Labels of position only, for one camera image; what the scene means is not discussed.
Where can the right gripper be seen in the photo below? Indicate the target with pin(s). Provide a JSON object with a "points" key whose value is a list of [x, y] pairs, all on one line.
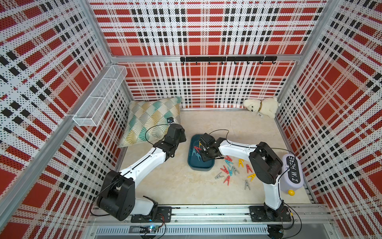
{"points": [[204, 158]]}

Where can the teal plastic storage box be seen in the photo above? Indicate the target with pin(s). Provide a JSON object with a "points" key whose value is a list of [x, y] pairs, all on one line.
{"points": [[195, 160]]}

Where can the yellow clothespin small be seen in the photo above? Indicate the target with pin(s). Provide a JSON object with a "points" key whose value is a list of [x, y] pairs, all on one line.
{"points": [[240, 162]]}

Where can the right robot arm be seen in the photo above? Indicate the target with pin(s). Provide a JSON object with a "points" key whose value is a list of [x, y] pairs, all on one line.
{"points": [[265, 163]]}

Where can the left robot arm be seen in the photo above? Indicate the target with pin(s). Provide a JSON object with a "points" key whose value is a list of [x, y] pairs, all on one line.
{"points": [[117, 195]]}

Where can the grey clothespin left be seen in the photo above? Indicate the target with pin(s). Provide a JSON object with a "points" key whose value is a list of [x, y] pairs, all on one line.
{"points": [[219, 176]]}

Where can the grey clothespin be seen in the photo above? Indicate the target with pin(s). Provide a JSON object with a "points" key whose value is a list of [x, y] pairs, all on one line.
{"points": [[235, 170], [247, 185], [219, 176]]}

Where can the grey clothespin centre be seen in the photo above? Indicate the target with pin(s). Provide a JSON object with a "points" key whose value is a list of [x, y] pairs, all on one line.
{"points": [[235, 170]]}

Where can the red clothespin bottom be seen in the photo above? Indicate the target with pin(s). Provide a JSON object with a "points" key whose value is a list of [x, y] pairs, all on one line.
{"points": [[227, 180]]}

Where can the yellow clothespin lower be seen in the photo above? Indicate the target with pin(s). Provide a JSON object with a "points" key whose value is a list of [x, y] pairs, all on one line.
{"points": [[251, 177]]}

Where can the grey clothespin bottom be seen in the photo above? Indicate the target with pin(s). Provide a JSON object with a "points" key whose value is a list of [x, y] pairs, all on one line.
{"points": [[247, 185]]}

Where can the patterned cushion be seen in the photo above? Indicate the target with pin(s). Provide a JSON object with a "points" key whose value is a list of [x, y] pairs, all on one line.
{"points": [[147, 121]]}

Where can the white plush dog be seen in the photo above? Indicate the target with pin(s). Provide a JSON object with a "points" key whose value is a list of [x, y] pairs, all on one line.
{"points": [[267, 107]]}

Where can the green circuit board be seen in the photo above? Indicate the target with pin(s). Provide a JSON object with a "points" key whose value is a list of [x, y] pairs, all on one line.
{"points": [[148, 229]]}

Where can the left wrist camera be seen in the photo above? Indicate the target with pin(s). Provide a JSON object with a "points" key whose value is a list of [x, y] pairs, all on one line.
{"points": [[170, 120]]}

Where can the aluminium front rail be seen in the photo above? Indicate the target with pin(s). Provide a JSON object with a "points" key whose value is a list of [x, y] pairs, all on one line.
{"points": [[242, 214]]}

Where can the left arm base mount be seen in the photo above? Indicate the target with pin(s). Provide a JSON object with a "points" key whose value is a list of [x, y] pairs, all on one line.
{"points": [[147, 210]]}

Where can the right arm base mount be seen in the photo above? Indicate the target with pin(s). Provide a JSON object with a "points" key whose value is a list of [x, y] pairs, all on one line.
{"points": [[267, 214]]}

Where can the black hook rail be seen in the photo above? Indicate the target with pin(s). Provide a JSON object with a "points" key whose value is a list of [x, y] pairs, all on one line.
{"points": [[222, 59]]}

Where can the white wire mesh shelf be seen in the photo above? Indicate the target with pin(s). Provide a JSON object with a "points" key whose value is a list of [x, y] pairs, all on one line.
{"points": [[96, 104]]}

